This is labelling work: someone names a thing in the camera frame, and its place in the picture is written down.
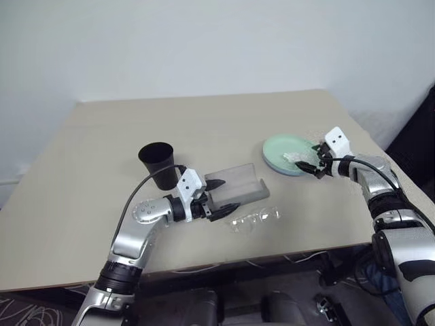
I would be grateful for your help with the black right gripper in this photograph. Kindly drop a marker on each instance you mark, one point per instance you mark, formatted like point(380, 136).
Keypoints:
point(325, 168)

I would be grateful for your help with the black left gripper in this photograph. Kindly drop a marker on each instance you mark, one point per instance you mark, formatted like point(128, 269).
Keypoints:
point(200, 208)

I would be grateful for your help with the clear plastic piece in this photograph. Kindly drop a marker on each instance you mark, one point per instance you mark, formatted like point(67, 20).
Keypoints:
point(295, 157)

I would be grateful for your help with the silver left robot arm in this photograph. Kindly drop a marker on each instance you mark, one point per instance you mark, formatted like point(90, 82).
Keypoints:
point(130, 237)

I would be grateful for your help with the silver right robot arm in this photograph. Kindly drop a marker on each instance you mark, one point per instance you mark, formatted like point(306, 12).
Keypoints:
point(391, 210)

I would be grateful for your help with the black plastic cup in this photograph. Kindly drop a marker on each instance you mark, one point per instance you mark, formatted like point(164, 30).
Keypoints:
point(159, 163)

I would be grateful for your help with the green plate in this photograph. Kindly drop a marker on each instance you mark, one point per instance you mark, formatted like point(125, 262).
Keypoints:
point(283, 146)

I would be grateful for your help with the black chair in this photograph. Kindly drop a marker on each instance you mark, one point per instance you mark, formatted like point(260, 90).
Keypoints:
point(416, 132)

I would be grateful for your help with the blue fabric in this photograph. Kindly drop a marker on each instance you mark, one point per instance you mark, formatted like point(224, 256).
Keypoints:
point(382, 288)

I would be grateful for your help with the small black floor device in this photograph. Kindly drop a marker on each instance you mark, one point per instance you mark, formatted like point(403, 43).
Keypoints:
point(326, 305)

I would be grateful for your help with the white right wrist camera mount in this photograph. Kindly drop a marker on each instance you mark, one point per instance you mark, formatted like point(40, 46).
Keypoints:
point(337, 139)

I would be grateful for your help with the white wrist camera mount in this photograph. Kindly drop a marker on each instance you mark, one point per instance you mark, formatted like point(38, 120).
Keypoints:
point(337, 139)
point(188, 183)

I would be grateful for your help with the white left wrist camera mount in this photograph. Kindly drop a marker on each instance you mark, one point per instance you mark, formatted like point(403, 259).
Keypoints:
point(188, 183)

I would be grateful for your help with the clear frame glasses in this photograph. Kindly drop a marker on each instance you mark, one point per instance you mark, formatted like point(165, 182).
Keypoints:
point(255, 219)

